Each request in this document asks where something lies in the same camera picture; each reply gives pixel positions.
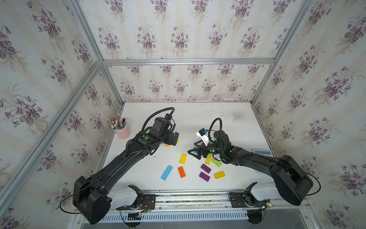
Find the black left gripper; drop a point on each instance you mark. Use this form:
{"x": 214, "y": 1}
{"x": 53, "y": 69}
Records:
{"x": 169, "y": 140}

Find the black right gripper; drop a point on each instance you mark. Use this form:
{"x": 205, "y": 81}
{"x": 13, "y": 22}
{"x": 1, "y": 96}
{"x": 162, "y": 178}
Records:
{"x": 203, "y": 148}

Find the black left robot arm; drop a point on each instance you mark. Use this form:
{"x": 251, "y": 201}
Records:
{"x": 91, "y": 195}

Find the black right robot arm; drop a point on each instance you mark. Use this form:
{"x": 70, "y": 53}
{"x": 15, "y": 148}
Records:
{"x": 288, "y": 181}

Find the yellow long block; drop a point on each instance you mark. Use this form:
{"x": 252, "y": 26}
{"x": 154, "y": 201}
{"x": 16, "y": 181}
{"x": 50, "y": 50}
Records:
{"x": 208, "y": 159}

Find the purple block upper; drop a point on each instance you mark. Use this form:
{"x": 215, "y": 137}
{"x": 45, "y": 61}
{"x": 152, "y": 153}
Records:
{"x": 205, "y": 168}

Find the purple block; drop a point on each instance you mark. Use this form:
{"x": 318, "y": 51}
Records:
{"x": 205, "y": 168}
{"x": 204, "y": 176}

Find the lime green block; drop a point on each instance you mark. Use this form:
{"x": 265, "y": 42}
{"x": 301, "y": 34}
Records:
{"x": 216, "y": 162}

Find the purple block lower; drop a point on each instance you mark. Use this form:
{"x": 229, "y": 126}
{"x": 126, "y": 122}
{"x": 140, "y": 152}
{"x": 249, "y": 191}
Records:
{"x": 204, "y": 176}

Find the orange-red block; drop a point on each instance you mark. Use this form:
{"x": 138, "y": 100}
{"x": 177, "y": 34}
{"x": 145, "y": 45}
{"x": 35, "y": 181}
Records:
{"x": 181, "y": 172}

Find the yellow-orange block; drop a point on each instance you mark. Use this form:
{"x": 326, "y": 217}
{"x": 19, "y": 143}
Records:
{"x": 219, "y": 175}

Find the light blue long block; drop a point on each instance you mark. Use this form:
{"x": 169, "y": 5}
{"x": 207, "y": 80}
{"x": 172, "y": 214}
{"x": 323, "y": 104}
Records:
{"x": 166, "y": 172}

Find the pink pen cup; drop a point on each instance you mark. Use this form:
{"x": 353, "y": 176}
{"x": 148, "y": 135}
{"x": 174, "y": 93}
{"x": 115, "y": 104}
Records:
{"x": 123, "y": 133}

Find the pens in cup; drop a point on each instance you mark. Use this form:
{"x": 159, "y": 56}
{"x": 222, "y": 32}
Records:
{"x": 117, "y": 123}

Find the light blue calculator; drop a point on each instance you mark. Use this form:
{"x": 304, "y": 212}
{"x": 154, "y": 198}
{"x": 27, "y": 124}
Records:
{"x": 263, "y": 152}

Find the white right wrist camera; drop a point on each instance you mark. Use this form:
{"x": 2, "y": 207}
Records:
{"x": 203, "y": 134}

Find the aluminium front rail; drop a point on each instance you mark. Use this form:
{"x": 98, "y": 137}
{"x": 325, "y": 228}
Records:
{"x": 182, "y": 200}

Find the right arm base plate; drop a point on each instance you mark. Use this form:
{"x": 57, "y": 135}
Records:
{"x": 246, "y": 200}

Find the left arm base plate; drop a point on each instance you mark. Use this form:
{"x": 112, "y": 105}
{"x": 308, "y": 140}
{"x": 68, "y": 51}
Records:
{"x": 146, "y": 202}

